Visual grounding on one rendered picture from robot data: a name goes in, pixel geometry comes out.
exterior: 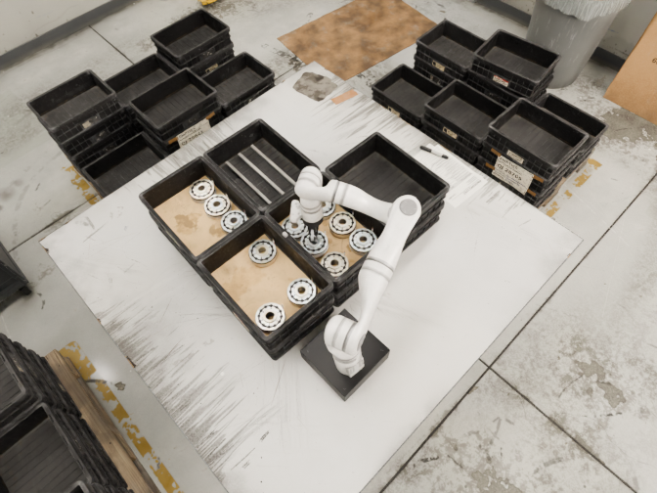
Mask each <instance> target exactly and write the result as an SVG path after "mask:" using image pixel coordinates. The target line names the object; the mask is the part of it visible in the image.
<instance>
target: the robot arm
mask: <svg viewBox="0 0 657 493"><path fill-rule="evenodd" d="M322 183H323V177H322V174H321V172H320V171H319V169H317V168H316V167H314V166H307V167H305V168H303V169H302V171H301V172H300V175H299V177H298V180H297V182H296V185H295V188H294V191H295V193H296V195H298V196H299V197H300V202H299V201H297V200H294V201H292V202H291V208H290V217H289V220H290V223H291V224H296V223H297V222H298V221H299V219H300V218H302V221H303V223H304V224H305V225H306V226H307V227H308V231H309V235H310V236H309V238H308V239H309V242H310V243H312V244H313V245H315V244H316V243H317V242H318V237H317V236H318V234H319V225H321V224H322V222H323V220H324V215H323V207H322V201H323V202H333V203H336V204H339V205H343V206H346V207H349V208H352V209H355V210H357V211H360V212H362V213H365V214H366V215H369V216H371V217H373V218H375V219H377V220H379V221H381V222H383V223H385V224H386V226H385V228H384V230H383V232H382V234H381V235H380V237H379V238H378V240H377V241H376V243H375V244H374V246H373V247H372V249H371V251H370V253H369V255H368V256H367V258H366V260H365V262H364V264H363V266H362V268H361V270H360V273H359V277H358V280H359V290H360V296H361V316H360V319H359V322H358V323H357V322H354V321H352V320H350V319H348V318H345V317H343V316H341V315H335V316H333V317H332V318H331V319H330V320H329V321H328V324H327V326H326V329H325V344H326V346H327V348H328V351H329V352H330V353H331V354H332V356H333V359H334V363H335V366H336V368H337V370H338V371H339V372H340V373H341V374H343V375H347V376H349V377H350V378H352V377H353V376H354V375H355V374H356V373H358V372H359V371H360V370H361V369H362V368H364V358H363V357H362V352H361V345H362V344H363V341H364V338H365V337H366V333H367V331H368V328H369V326H370V323H371V321H372V317H373V314H374V312H375V309H376V307H377V306H378V304H379V302H380V300H381V298H382V296H383V294H384V292H385V290H386V288H387V286H388V284H389V281H390V279H391V277H392V275H393V273H394V270H395V268H396V265H397V263H398V260H399V258H400V255H401V252H402V249H403V246H404V243H405V241H406V239H407V237H408V235H409V234H410V232H411V231H412V229H413V227H414V226H415V224H416V222H417V221H418V219H419V217H420V214H421V207H420V203H419V201H418V200H417V199H416V198H415V197H413V196H409V195H406V196H402V197H400V198H398V199H397V200H396V201H394V202H393V203H390V202H382V201H380V200H377V199H375V198H373V197H372V196H370V195H368V194H367V193H365V192H364V191H362V190H361V189H359V188H357V187H355V186H352V185H349V184H346V183H343V182H340V181H337V180H330V181H329V182H328V184H327V185H326V186H325V187H322ZM316 231H317V232H316Z"/></svg>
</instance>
